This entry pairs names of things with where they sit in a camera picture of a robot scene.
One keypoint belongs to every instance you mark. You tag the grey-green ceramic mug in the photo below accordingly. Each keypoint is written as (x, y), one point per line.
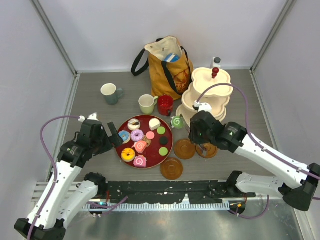
(111, 93)

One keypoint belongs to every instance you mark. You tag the red ceramic mug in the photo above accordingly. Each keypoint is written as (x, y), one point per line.
(165, 104)

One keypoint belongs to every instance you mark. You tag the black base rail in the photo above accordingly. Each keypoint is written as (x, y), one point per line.
(168, 192)

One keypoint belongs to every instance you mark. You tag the green swirl roll cake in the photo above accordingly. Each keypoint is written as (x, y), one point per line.
(177, 122)

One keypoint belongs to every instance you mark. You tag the purple sprinkled donut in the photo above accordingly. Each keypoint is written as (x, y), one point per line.
(137, 135)

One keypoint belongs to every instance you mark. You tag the brown wooden saucer right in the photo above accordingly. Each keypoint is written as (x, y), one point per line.
(206, 150)

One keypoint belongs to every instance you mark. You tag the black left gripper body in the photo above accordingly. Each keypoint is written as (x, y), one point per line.
(102, 144)

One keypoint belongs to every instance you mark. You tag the chocolate white frosted donut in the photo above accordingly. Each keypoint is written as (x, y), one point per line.
(133, 124)

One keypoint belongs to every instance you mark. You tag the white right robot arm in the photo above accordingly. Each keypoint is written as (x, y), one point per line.
(295, 182)

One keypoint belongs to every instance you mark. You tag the blue white box in bag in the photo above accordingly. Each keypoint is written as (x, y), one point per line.
(171, 58)

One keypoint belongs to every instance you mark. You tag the pink swirl roll cake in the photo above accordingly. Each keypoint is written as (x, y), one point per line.
(140, 146)
(140, 162)

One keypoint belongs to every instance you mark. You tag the brown wooden saucer front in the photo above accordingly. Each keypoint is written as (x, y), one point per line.
(171, 168)

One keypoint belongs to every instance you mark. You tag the white cake slice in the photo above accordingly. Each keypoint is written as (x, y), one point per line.
(154, 123)

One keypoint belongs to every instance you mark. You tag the yellow canvas tote bag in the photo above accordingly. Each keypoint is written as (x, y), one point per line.
(167, 78)

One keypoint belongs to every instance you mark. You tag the three-tier cream cake stand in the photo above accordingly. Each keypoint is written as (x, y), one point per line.
(218, 97)

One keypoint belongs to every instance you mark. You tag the light green ceramic mug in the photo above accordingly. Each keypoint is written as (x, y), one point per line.
(147, 103)

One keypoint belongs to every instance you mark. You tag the blue frosted donut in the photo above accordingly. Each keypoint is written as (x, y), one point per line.
(125, 136)

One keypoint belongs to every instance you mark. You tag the brown wooden saucer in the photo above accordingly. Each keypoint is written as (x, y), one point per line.
(184, 149)
(171, 168)
(206, 150)

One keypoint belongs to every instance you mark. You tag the white bottle grey cap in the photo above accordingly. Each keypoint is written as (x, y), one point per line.
(216, 62)

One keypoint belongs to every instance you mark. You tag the yellow frosted donut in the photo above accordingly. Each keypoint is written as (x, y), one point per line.
(128, 154)

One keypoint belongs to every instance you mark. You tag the black sandwich cookie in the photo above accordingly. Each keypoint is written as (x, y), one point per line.
(163, 140)

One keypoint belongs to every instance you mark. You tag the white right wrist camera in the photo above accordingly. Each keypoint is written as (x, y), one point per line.
(206, 107)

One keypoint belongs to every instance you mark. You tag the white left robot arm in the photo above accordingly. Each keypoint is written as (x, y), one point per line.
(54, 211)

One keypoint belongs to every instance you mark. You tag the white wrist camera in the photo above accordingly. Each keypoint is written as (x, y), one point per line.
(93, 116)
(206, 107)

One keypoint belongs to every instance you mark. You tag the pink sandwich cookie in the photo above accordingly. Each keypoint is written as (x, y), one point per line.
(150, 135)

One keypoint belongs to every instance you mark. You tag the green macaron lower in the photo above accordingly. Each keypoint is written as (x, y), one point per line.
(163, 151)

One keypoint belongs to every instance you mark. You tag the round red lacquer tray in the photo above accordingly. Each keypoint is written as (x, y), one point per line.
(148, 141)

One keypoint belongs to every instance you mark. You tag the pink swirl roll cake front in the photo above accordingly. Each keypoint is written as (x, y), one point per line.
(140, 162)

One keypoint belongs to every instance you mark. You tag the green macaron upper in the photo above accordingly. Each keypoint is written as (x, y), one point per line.
(161, 130)

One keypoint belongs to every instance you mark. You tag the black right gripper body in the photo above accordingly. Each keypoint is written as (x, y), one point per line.
(197, 137)

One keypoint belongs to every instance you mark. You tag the brown wooden saucer left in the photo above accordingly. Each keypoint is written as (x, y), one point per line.
(184, 149)

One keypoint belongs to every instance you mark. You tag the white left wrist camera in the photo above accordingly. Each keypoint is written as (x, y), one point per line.
(93, 116)

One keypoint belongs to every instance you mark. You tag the green macaron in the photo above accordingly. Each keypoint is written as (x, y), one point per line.
(163, 151)
(161, 130)

